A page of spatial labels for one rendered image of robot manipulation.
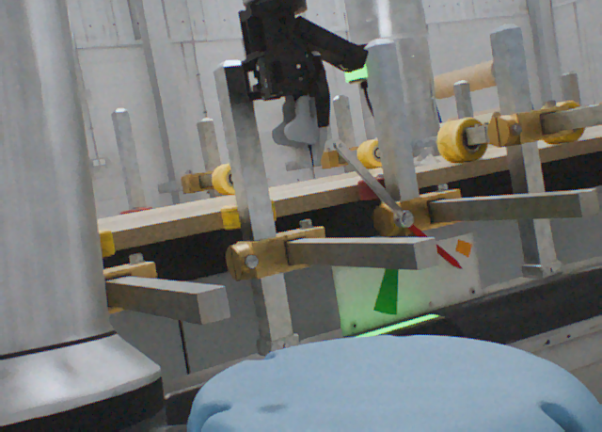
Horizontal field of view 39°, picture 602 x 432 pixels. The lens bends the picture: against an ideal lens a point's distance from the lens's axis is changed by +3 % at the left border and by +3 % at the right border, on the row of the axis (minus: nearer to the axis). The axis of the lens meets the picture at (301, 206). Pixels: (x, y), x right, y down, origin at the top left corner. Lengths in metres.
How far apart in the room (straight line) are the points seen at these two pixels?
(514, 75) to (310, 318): 0.52
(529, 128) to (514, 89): 0.07
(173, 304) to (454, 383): 0.55
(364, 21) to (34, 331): 4.98
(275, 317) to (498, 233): 0.65
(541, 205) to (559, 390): 0.80
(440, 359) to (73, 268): 0.15
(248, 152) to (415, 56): 4.17
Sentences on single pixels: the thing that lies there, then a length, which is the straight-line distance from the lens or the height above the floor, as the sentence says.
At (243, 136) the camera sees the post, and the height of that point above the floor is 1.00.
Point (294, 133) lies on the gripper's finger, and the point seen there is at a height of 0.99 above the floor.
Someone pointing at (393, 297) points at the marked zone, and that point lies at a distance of 1.23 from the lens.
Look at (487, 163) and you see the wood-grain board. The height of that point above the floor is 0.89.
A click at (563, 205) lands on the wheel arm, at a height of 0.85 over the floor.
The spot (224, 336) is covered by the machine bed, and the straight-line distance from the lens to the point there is 1.34.
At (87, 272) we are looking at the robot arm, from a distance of 0.36.
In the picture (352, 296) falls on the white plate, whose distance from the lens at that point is 1.19.
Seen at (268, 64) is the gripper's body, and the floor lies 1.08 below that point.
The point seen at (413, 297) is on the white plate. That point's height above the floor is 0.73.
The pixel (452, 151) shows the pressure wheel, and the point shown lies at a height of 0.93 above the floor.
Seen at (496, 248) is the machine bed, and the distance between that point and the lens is 1.65.
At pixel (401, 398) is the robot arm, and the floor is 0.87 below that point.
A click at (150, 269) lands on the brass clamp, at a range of 1.05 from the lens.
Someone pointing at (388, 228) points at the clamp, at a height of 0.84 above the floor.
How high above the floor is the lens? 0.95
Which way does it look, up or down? 3 degrees down
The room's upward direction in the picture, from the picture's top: 10 degrees counter-clockwise
